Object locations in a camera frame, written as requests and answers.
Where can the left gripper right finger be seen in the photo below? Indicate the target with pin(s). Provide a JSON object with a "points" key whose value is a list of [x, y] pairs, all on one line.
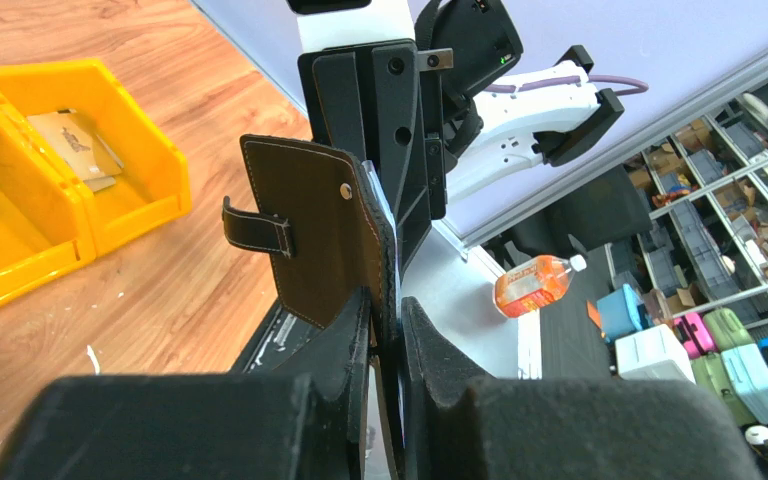
{"points": [[462, 423]]}

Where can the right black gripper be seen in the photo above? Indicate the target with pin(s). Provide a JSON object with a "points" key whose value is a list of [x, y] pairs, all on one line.
{"points": [[381, 102]]}

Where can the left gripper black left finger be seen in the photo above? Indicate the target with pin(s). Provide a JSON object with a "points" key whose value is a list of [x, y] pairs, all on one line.
{"points": [[304, 419]]}

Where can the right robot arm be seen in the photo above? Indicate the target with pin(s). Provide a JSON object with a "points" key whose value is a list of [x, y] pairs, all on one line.
{"points": [[496, 123]]}

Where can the beige cards in right bin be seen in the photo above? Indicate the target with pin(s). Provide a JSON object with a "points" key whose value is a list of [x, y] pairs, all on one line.
{"points": [[75, 137]]}

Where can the orange drink bottle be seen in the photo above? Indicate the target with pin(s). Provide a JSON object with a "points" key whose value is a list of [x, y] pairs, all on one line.
{"points": [[535, 284]]}

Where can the colourful suitcases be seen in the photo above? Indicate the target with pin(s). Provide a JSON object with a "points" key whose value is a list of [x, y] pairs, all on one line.
{"points": [[713, 351]]}

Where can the storage shelf rack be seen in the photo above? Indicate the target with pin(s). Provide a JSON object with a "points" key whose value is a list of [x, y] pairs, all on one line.
{"points": [[704, 190]]}

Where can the yellow three-compartment bin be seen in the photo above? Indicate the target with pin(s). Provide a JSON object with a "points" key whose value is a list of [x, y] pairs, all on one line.
{"points": [[51, 223]]}

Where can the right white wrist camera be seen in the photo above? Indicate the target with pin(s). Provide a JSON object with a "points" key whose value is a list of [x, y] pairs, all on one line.
{"points": [[331, 24]]}

